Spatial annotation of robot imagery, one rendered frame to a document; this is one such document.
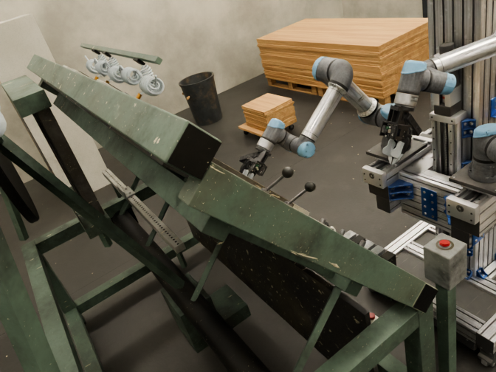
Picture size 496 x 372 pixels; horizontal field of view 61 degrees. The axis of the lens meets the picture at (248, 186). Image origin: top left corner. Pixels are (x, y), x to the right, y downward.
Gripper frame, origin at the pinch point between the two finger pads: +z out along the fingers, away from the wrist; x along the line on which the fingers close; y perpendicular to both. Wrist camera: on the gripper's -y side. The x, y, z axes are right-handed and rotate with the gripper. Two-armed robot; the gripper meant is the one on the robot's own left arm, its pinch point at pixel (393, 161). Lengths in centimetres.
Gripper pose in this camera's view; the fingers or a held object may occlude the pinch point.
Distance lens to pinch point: 163.8
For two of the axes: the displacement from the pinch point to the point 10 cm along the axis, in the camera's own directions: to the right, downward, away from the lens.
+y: -8.4, 0.1, -5.5
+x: 5.2, 3.1, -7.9
